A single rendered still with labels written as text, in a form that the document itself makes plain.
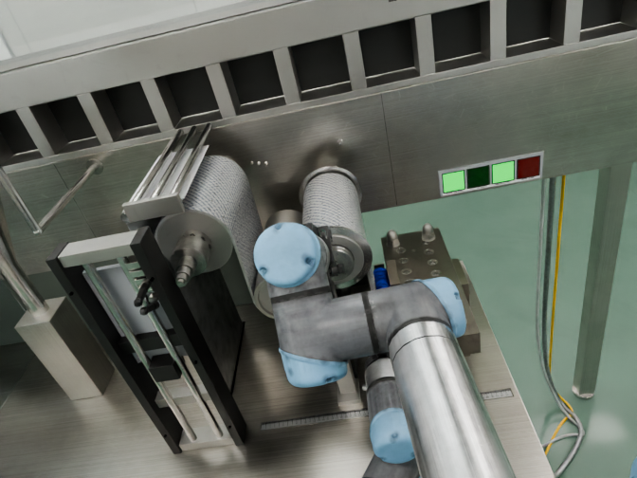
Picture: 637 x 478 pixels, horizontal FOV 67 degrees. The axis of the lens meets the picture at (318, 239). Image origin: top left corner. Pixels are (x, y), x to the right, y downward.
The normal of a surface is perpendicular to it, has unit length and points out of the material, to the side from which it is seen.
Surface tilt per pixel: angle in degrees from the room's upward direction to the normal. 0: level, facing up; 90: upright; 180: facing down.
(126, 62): 90
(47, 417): 0
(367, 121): 90
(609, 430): 0
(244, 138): 90
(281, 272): 50
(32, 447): 0
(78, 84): 90
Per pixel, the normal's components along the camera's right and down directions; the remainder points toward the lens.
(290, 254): -0.13, -0.08
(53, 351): 0.00, 0.56
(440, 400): -0.29, -0.80
